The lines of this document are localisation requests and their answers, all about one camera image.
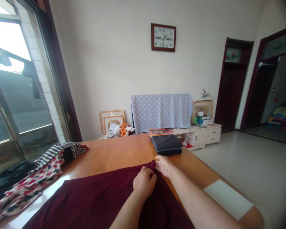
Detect dark wooden doorway frame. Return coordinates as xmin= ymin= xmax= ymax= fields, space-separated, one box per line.
xmin=239 ymin=23 xmax=286 ymax=146

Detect blue dotted cloth cover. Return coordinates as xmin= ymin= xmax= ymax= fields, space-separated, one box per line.
xmin=130 ymin=93 xmax=194 ymax=134

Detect maroon cloth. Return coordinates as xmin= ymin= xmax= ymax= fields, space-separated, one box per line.
xmin=23 ymin=159 xmax=196 ymax=229

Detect stack of dark folded clothes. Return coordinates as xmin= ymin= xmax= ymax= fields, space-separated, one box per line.
xmin=151 ymin=134 xmax=183 ymax=157

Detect white rectangular sheet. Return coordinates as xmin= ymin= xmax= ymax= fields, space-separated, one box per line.
xmin=203 ymin=180 xmax=254 ymax=221

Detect dark wooden door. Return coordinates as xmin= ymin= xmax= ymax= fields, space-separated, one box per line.
xmin=215 ymin=37 xmax=255 ymax=134

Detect person's right hand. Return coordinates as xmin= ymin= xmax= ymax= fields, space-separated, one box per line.
xmin=154 ymin=155 xmax=176 ymax=178

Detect wooden picture frames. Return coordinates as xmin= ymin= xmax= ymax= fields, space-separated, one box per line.
xmin=99 ymin=109 xmax=126 ymax=135

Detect red heart patterned cloth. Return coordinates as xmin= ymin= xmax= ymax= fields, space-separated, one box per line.
xmin=0 ymin=152 xmax=64 ymax=223

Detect black white striped garment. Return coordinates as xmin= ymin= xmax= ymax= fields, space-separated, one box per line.
xmin=34 ymin=142 xmax=90 ymax=170

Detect white low cabinet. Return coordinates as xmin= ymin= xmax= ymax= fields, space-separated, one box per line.
xmin=97 ymin=123 xmax=223 ymax=152

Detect light wooden picture frame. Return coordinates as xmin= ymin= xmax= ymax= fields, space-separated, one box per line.
xmin=192 ymin=100 xmax=214 ymax=125

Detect square wall clock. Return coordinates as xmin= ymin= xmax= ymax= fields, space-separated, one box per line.
xmin=150 ymin=23 xmax=177 ymax=52

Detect large window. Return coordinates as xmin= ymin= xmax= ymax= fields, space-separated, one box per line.
xmin=0 ymin=0 xmax=83 ymax=165

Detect colourful plastic child chair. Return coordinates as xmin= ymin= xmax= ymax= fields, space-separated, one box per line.
xmin=268 ymin=107 xmax=286 ymax=131

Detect orange and white bags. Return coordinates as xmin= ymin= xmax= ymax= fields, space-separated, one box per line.
xmin=108 ymin=122 xmax=136 ymax=137

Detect blue white box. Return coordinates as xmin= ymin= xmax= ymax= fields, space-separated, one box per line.
xmin=196 ymin=115 xmax=213 ymax=126

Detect pile of dark clothes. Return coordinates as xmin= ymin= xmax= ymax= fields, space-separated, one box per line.
xmin=0 ymin=161 xmax=37 ymax=199

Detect striped orange folded cloth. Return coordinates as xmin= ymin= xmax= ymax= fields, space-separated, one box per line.
xmin=148 ymin=128 xmax=174 ymax=139

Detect person's left hand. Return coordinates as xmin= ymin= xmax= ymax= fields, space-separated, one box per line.
xmin=133 ymin=166 xmax=157 ymax=193

